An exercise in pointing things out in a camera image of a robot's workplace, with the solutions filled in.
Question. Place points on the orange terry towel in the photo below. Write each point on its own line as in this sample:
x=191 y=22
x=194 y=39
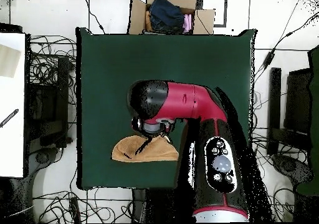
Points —
x=154 y=151

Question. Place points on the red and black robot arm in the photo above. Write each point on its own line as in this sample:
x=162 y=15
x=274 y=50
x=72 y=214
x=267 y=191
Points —
x=184 y=101

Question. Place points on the dark green table cloth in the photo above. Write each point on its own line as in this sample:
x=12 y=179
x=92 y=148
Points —
x=112 y=59

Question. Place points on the orange cloth in box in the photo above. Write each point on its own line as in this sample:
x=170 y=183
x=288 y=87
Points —
x=148 y=20

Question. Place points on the pink garment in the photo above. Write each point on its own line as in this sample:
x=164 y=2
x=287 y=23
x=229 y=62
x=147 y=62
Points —
x=187 y=23

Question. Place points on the brown cardboard box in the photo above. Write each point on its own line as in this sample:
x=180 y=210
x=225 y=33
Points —
x=137 y=19

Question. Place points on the blue jeans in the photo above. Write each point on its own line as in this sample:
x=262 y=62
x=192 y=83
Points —
x=165 y=14

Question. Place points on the black equipment rack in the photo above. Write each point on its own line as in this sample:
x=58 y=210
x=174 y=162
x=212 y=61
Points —
x=296 y=101
x=47 y=109

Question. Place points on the white board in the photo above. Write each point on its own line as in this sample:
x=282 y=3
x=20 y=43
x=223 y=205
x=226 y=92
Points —
x=12 y=134

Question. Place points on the black striped tool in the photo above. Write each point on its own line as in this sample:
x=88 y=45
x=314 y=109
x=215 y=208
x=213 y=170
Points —
x=10 y=118

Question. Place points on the beige paper sheet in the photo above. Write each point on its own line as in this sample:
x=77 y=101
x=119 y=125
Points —
x=8 y=61

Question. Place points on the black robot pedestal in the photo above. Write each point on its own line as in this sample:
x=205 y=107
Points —
x=154 y=204

